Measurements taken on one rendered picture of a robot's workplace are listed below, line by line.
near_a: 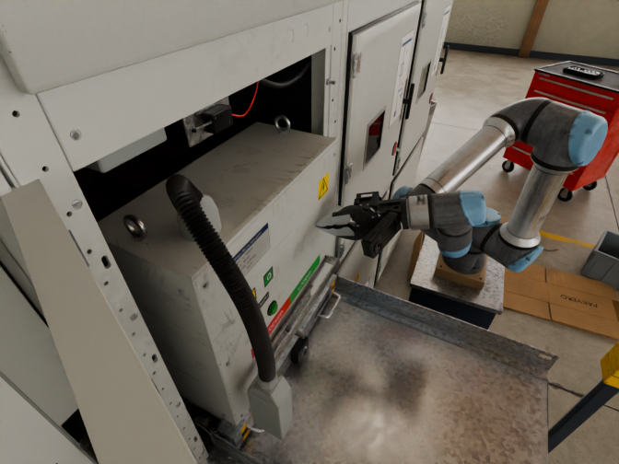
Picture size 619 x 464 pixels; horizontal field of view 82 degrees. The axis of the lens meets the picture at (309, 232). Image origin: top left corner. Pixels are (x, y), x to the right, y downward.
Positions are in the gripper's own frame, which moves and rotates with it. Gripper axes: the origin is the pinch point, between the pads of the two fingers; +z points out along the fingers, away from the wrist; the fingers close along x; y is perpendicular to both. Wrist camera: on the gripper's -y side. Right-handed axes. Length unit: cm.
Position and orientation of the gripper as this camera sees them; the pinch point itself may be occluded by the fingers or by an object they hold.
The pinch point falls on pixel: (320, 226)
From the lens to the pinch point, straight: 83.9
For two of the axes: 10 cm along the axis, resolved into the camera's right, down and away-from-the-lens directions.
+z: -9.4, 0.8, 3.2
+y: 2.0, -6.3, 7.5
